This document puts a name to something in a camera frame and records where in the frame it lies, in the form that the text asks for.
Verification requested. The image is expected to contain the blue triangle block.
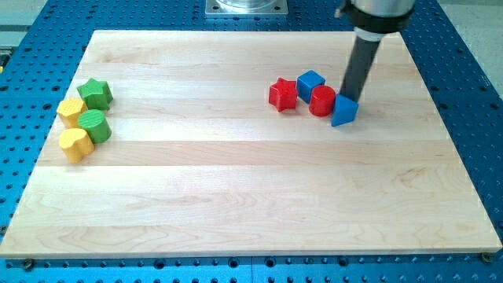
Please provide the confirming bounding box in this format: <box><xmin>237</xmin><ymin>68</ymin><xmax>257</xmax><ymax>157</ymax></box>
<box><xmin>331</xmin><ymin>94</ymin><xmax>359</xmax><ymax>127</ymax></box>

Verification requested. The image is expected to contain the red cylinder block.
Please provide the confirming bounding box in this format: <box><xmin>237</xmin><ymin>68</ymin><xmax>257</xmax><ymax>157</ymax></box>
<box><xmin>309</xmin><ymin>85</ymin><xmax>336</xmax><ymax>117</ymax></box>

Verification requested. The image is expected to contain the green cylinder block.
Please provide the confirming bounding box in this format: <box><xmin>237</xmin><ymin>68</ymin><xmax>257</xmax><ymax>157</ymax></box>
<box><xmin>78</xmin><ymin>109</ymin><xmax>112</xmax><ymax>144</ymax></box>

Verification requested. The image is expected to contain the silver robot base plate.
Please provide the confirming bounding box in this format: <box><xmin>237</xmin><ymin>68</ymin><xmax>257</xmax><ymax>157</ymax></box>
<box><xmin>205</xmin><ymin>0</ymin><xmax>288</xmax><ymax>16</ymax></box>

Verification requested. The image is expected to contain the yellow heart block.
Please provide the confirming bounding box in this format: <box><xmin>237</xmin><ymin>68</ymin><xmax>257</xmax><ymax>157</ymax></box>
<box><xmin>59</xmin><ymin>128</ymin><xmax>94</xmax><ymax>164</ymax></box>

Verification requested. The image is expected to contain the blue cube block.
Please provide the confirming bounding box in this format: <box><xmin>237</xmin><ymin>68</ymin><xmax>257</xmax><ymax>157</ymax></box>
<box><xmin>296</xmin><ymin>70</ymin><xmax>325</xmax><ymax>104</ymax></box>

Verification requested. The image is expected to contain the yellow hexagon block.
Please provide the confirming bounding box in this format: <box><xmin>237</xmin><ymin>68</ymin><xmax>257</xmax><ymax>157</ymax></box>
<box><xmin>57</xmin><ymin>97</ymin><xmax>88</xmax><ymax>128</ymax></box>

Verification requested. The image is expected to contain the wooden board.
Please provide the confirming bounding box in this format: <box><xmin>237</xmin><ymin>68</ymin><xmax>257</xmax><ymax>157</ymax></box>
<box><xmin>1</xmin><ymin>30</ymin><xmax>501</xmax><ymax>259</ymax></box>

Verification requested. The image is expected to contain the red star block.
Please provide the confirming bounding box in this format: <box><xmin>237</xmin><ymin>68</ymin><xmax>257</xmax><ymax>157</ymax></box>
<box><xmin>268</xmin><ymin>78</ymin><xmax>298</xmax><ymax>112</ymax></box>

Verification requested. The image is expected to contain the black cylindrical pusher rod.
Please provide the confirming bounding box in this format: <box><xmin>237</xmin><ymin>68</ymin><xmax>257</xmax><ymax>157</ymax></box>
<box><xmin>340</xmin><ymin>37</ymin><xmax>380</xmax><ymax>102</ymax></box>

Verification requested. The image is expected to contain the green star block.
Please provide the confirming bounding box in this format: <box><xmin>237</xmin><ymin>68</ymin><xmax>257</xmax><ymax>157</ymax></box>
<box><xmin>77</xmin><ymin>78</ymin><xmax>113</xmax><ymax>110</ymax></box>

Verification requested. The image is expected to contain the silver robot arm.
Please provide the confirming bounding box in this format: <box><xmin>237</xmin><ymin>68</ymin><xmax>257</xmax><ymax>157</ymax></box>
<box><xmin>335</xmin><ymin>0</ymin><xmax>415</xmax><ymax>102</ymax></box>

